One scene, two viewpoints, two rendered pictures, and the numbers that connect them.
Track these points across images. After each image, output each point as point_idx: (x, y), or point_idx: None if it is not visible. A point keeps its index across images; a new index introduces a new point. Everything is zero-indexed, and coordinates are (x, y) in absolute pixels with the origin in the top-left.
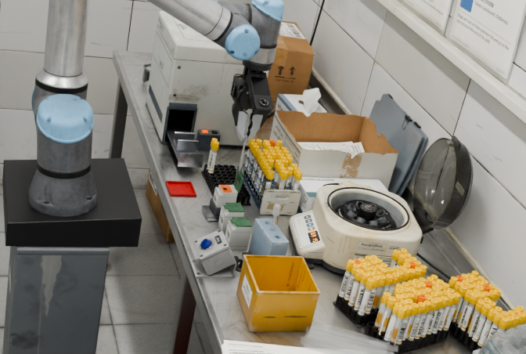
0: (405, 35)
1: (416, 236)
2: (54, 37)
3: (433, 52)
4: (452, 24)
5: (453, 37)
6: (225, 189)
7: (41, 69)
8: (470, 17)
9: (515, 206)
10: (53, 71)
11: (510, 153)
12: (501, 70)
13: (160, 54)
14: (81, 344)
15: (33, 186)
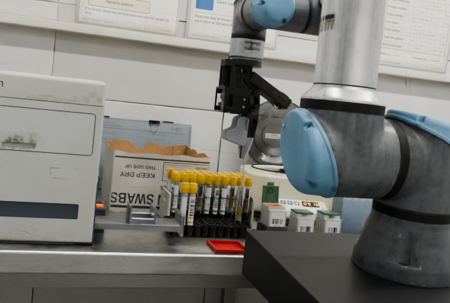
0: (107, 53)
1: None
2: (383, 25)
3: (165, 56)
4: (190, 25)
5: (194, 35)
6: (278, 205)
7: (350, 92)
8: (213, 14)
9: None
10: (376, 84)
11: (296, 94)
12: (266, 43)
13: (6, 126)
14: None
15: (444, 254)
